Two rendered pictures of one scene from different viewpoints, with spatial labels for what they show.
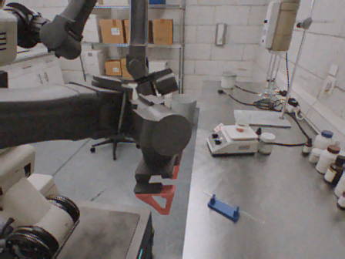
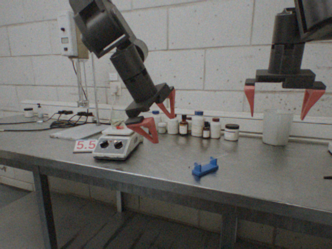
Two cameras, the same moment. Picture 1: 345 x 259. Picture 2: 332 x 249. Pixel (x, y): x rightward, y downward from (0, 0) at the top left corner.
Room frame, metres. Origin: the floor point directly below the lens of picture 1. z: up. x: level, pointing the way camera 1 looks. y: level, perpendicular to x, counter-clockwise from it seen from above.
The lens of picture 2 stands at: (0.44, 0.52, 1.06)
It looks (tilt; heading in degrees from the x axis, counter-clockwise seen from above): 14 degrees down; 283
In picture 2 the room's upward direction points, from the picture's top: straight up
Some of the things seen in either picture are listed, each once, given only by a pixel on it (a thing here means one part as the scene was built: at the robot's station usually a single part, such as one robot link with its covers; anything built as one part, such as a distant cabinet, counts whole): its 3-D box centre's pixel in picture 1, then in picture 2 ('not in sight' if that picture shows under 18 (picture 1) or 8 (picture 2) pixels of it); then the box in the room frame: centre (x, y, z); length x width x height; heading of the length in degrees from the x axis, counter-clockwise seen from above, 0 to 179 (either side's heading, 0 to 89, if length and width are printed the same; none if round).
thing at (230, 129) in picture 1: (239, 132); (120, 129); (0.83, -0.30, 0.83); 0.12 x 0.12 x 0.01; 4
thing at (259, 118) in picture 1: (259, 117); (84, 130); (1.15, -0.53, 0.76); 0.30 x 0.20 x 0.01; 81
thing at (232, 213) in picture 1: (223, 206); (205, 165); (0.46, -0.16, 0.77); 0.10 x 0.03 x 0.04; 52
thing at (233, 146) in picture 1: (232, 140); (119, 141); (0.83, -0.28, 0.79); 0.22 x 0.13 x 0.08; 94
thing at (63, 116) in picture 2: (285, 99); (71, 116); (1.43, -0.81, 0.77); 0.40 x 0.06 x 0.04; 171
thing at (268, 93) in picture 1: (272, 74); (81, 83); (1.15, -0.54, 1.02); 0.07 x 0.07 x 0.25
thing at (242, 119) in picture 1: (242, 122); (117, 119); (0.84, -0.31, 0.88); 0.07 x 0.06 x 0.08; 66
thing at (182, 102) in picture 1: (183, 113); not in sight; (2.47, -0.13, 0.22); 0.33 x 0.33 x 0.41
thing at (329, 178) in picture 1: (336, 169); (183, 124); (0.60, -0.59, 0.80); 0.04 x 0.04 x 0.11
